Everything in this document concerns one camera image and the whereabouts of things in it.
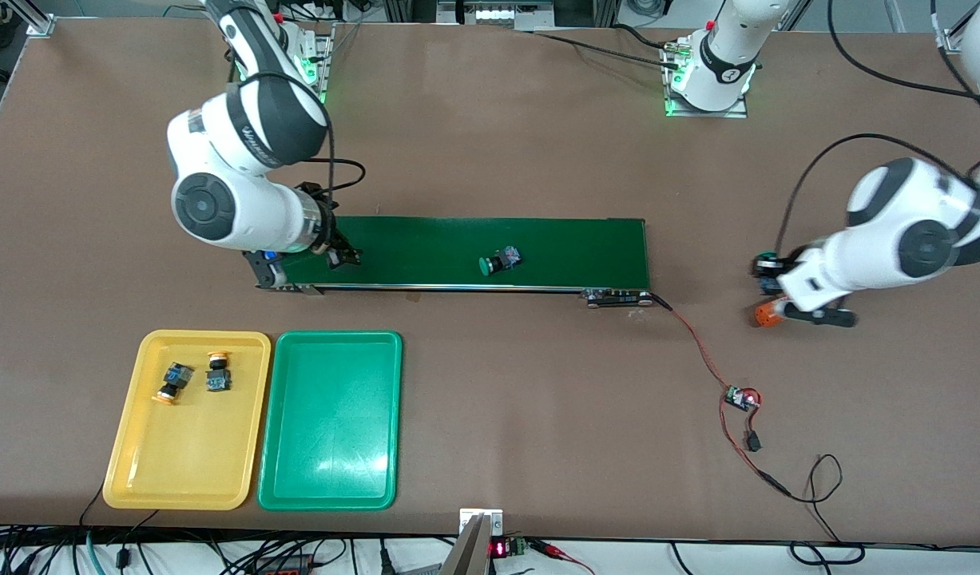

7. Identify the yellow push button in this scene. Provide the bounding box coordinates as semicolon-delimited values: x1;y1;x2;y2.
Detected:
204;351;232;394
153;362;196;406

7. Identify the green plastic tray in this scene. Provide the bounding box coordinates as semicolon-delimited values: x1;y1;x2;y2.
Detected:
256;330;403;512

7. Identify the green conveyor belt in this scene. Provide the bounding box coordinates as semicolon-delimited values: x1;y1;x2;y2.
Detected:
255;213;654;309

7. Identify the yellow plastic tray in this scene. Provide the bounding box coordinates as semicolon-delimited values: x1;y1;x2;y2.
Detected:
102;329;272;511

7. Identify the orange power strip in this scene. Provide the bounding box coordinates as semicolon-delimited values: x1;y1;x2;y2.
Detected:
254;553;319;575

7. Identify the red clip lead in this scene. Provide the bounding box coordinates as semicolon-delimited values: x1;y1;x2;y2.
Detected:
530;539;598;575

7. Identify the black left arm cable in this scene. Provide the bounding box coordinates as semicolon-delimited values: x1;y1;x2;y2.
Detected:
775;0;980;258

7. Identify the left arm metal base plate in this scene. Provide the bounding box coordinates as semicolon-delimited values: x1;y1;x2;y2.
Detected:
664;40;750;120

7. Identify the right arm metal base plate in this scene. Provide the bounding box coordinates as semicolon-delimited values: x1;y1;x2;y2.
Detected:
294;22;336;105

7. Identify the thin black looped cable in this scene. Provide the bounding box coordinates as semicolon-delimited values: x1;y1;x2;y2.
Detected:
787;454;867;566

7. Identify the black cable across table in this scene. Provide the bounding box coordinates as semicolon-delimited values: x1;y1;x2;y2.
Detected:
530;29;684;69

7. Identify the grey metal camera bracket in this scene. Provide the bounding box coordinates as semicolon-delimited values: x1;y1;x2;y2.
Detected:
440;509;505;575

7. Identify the black cable with plug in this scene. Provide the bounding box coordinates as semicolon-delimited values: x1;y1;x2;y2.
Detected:
114;510;161;569

